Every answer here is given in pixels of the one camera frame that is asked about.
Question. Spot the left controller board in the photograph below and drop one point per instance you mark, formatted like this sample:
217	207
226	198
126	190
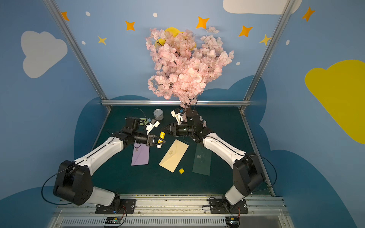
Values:
113	222

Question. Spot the aluminium mounting rail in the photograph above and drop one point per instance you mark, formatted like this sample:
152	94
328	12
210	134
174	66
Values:
177	211

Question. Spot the controller board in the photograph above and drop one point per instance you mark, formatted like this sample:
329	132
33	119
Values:
113	222
232	222

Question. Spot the cream yellow envelope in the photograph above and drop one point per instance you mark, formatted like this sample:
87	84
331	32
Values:
174	155

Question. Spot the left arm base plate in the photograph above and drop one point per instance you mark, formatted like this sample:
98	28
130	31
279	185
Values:
124	206

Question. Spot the silver tin can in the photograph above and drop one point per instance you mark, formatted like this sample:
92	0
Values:
158	114

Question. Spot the back horizontal aluminium bar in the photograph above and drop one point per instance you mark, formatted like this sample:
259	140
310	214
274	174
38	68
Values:
172	103

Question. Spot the right aluminium frame post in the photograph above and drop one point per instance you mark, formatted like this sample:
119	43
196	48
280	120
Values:
280	26

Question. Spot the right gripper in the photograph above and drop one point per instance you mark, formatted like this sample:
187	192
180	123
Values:
172	129

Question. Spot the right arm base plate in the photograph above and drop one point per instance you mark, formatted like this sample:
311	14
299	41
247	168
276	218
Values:
221	206

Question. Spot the aluminium frame post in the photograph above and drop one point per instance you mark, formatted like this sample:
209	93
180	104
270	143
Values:
280	26
66	31

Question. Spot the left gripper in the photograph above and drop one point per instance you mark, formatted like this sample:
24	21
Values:
152	139

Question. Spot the green toy garden fork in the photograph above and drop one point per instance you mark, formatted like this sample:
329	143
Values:
144	121

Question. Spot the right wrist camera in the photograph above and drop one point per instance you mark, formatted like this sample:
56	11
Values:
178	115

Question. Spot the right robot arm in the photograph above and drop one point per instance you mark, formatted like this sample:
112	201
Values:
248	173

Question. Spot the yellow glue stick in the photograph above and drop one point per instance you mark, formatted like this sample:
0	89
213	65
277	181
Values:
161	140

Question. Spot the right controller board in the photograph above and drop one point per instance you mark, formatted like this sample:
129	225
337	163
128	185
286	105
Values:
232	222

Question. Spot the purple envelope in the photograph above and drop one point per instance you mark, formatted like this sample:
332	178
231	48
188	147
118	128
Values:
140	154

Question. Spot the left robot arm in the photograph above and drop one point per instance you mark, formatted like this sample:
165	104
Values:
74	179

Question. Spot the pink cherry blossom tree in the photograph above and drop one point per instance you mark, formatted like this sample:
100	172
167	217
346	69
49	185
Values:
183	70

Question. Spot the left aluminium frame post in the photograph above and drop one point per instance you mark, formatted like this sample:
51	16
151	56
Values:
66	31

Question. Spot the dark green envelope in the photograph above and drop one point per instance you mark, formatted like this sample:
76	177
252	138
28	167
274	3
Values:
202	160

